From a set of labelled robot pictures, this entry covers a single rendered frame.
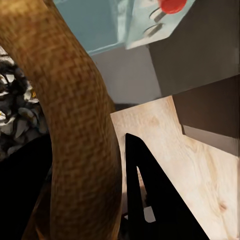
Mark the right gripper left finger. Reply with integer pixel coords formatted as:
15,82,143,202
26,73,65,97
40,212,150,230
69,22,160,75
0,134,53,240

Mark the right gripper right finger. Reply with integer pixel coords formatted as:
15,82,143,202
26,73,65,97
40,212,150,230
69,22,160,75
125,133,210,240

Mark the popcorn bag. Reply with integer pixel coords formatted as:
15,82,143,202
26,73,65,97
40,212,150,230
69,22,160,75
0,0,123,240

